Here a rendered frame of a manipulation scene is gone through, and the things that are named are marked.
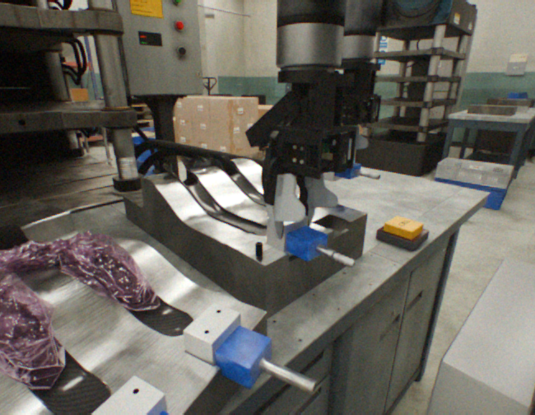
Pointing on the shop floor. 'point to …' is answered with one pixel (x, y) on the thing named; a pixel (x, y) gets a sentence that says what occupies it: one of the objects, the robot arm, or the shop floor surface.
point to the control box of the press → (160, 61)
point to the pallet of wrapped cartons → (217, 123)
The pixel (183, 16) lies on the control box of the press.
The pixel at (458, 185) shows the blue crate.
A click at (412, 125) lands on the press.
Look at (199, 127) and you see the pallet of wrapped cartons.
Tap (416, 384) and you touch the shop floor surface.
